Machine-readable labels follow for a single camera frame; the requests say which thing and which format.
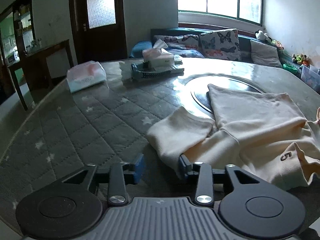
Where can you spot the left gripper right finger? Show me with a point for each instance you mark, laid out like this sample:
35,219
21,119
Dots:
251,207

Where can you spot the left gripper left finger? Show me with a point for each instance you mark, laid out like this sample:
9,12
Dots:
74,204

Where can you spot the cream sweatshirt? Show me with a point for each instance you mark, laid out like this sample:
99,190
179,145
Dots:
265,134

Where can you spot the grey quilted star tablecloth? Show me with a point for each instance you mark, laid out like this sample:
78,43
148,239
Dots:
107,123

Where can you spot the pink tissue pack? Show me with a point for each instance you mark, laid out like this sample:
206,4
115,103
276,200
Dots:
85,75

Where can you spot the dark wooden side table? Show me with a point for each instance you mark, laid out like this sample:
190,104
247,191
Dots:
43,69

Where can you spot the clear plastic storage box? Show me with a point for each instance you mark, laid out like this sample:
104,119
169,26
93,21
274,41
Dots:
310,76

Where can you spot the green bowl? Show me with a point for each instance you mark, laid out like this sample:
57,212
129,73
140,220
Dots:
290,68

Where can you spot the grey cushion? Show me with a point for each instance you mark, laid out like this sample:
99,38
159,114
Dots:
265,55

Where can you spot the colourful plush toys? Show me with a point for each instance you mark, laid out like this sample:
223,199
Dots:
300,59

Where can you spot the teal black tray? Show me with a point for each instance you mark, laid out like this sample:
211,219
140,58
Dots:
144,71

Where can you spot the butterfly pillow upright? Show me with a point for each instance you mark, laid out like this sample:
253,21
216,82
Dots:
221,44

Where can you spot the panda plush toy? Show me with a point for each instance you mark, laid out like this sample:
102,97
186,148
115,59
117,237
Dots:
261,36

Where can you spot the white pink tissue box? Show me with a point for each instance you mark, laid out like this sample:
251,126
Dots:
158,56

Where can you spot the butterfly pillow lying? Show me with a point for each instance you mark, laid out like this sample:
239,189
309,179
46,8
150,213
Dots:
184,45

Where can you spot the dark teal sofa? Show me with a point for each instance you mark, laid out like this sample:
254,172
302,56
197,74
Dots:
244,39

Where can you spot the dark display cabinet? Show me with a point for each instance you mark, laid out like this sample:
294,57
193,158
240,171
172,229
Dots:
17,34

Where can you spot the dark wooden door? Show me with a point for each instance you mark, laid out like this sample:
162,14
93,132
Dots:
98,29

